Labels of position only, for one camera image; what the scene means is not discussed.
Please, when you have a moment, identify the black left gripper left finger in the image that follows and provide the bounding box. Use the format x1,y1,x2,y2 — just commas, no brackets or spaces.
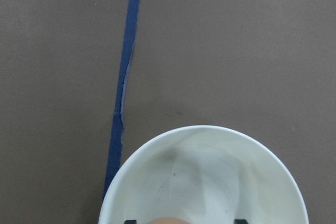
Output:
124,220,137,224

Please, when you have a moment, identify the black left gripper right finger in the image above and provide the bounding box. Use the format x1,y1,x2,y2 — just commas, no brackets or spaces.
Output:
234,219,247,224

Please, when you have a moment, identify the brown egg from bowl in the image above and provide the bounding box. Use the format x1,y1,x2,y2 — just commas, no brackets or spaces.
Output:
149,217,188,224

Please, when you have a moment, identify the white bowl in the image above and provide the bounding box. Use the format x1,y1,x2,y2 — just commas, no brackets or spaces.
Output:
99,125,309,223

